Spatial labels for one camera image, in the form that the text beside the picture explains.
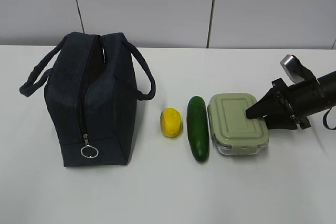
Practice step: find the glass container with green lid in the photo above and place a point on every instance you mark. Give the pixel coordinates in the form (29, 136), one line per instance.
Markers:
(232, 133)

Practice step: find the dark navy fabric lunch bag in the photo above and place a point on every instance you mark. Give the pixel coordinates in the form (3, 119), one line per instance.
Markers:
(92, 84)

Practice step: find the yellow lemon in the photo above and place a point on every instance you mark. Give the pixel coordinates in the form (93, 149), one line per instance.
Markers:
(170, 122)

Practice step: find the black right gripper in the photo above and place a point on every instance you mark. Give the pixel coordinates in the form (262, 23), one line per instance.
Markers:
(279, 109)

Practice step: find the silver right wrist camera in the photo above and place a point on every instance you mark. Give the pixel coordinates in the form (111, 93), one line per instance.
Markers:
(295, 70)

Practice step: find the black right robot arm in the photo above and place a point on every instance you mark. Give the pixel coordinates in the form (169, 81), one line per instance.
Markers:
(315, 95)

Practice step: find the green cucumber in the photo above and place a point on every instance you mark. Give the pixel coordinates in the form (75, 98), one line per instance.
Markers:
(197, 128)

